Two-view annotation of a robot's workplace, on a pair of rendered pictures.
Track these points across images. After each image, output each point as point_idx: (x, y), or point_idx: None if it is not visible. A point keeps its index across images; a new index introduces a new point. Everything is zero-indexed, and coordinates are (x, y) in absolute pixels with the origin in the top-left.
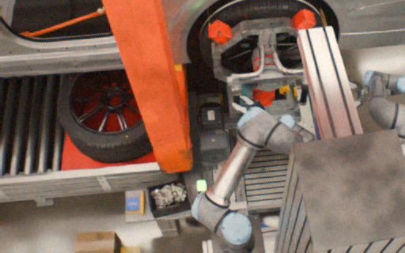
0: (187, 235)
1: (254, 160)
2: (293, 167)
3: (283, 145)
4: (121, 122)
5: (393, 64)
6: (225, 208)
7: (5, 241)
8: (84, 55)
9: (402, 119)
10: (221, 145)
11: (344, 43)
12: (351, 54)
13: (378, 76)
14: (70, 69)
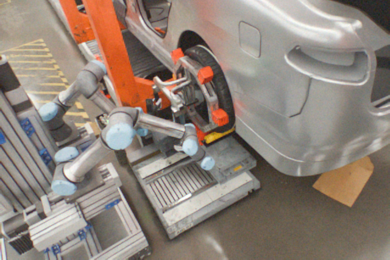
0: (120, 168)
1: (179, 175)
2: None
3: (77, 80)
4: None
5: (333, 237)
6: (59, 101)
7: (97, 109)
8: (152, 42)
9: (110, 119)
10: (159, 135)
11: (238, 128)
12: (314, 200)
13: (184, 126)
14: (151, 50)
